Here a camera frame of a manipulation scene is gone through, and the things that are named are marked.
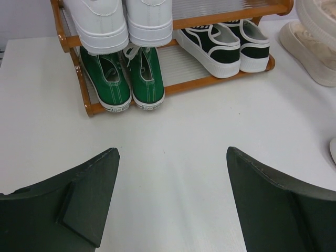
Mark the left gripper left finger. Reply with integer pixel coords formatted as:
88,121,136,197
1,148,120,251

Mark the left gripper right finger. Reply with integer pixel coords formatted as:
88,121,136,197
226,146,335,251

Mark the green sneaker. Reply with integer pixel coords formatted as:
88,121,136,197
79,46,132,113
122,43,165,111

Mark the beige sneaker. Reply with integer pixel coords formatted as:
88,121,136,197
296,0,335,43
279,21,335,87

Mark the black white sneaker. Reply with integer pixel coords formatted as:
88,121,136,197
219,19,270,73
175,24,240,79

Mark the blue sneaker left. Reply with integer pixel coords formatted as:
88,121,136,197
329,137,336,164

